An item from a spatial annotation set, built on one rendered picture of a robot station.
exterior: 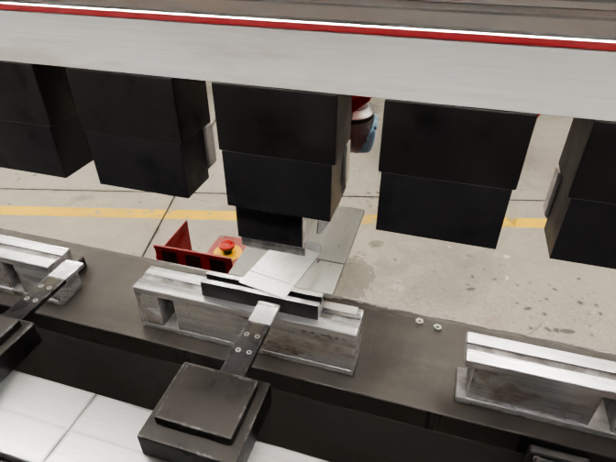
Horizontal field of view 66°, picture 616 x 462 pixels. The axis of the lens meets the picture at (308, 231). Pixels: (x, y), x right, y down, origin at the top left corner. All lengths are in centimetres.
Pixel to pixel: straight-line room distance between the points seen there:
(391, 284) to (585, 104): 187
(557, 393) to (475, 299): 158
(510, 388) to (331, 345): 27
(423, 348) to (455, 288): 152
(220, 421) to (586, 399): 50
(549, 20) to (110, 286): 91
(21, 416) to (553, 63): 71
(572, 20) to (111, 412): 62
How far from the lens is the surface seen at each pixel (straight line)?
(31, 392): 75
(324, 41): 52
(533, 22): 29
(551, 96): 52
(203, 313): 83
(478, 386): 79
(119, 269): 108
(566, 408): 81
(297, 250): 70
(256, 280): 78
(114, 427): 67
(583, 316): 246
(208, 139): 70
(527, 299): 243
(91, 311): 100
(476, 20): 29
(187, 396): 60
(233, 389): 60
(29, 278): 103
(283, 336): 79
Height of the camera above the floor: 151
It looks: 35 degrees down
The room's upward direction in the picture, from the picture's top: straight up
